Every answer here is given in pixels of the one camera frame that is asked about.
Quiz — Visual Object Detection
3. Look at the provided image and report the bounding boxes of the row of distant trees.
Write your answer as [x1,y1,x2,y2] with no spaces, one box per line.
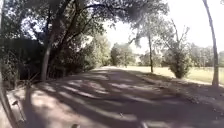
[109,42,224,68]

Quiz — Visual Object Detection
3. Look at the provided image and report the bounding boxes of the grey asphalt path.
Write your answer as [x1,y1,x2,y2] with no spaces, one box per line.
[0,65,224,128]

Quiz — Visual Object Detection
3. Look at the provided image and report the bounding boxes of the tree with thin trunk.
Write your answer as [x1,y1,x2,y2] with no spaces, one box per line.
[128,13,168,74]

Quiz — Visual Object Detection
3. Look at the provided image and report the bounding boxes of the wood of leafy trees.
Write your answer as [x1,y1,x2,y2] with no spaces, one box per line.
[0,0,113,91]

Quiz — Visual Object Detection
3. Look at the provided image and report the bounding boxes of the small bushy tree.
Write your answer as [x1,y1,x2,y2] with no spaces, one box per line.
[163,19,195,80]

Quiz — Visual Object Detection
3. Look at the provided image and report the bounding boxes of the grass field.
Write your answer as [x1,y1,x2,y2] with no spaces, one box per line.
[122,65,224,86]

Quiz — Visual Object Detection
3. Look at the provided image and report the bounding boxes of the tall tree with slim trunk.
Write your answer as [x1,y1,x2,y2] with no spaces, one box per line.
[201,0,221,87]

